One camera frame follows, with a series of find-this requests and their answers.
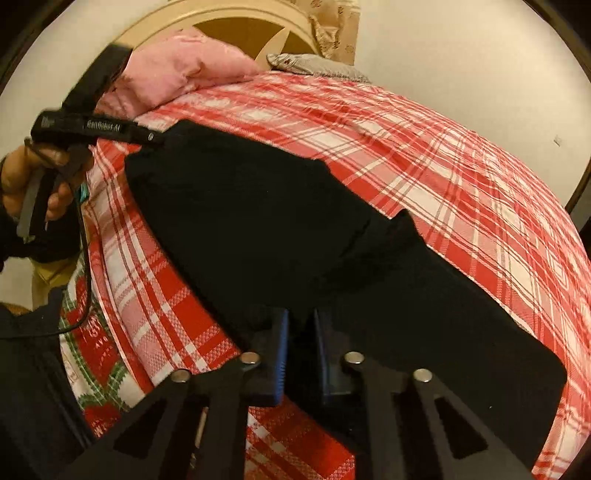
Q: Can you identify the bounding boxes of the cream wooden headboard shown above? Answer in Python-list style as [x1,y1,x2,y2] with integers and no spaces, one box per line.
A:
[104,0,324,61]

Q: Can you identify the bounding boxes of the black cable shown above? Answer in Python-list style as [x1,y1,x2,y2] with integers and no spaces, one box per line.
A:
[0,182,93,342]

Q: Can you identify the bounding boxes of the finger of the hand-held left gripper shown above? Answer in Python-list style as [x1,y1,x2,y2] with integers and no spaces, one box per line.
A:
[133,124,166,149]

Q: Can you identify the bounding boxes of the red green printed bed cloth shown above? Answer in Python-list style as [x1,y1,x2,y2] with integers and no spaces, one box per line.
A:
[60,256,155,439]

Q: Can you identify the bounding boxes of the person's left hand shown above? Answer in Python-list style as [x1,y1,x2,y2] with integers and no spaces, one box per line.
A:
[0,144,93,222]

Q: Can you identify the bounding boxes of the beige floral curtain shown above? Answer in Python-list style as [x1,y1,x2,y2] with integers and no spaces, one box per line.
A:
[302,0,361,65]

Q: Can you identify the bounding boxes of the brown door frame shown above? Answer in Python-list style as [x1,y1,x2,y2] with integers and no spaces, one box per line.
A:
[564,157,591,222]

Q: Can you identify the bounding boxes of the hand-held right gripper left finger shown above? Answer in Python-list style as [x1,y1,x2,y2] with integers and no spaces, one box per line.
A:
[60,307,291,480]

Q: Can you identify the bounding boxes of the person's dark clothing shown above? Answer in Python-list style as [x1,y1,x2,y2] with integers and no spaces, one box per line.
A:
[0,286,100,480]

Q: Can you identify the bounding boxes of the black pants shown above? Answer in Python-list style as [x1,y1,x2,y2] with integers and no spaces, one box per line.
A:
[124,120,568,480]

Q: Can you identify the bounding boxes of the person's left forearm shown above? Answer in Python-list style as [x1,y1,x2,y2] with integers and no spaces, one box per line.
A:
[0,203,81,273]

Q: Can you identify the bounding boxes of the pink pillow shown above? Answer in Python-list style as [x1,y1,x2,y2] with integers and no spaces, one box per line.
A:
[95,30,264,118]

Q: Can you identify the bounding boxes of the grey striped pillow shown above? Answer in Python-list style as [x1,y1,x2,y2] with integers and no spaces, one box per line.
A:
[267,52,372,84]

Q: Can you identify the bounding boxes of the red plaid bed sheet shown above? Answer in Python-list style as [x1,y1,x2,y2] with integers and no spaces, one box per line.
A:
[60,69,591,480]

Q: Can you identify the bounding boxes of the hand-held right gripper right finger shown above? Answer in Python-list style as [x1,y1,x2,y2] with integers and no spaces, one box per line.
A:
[314,308,536,480]

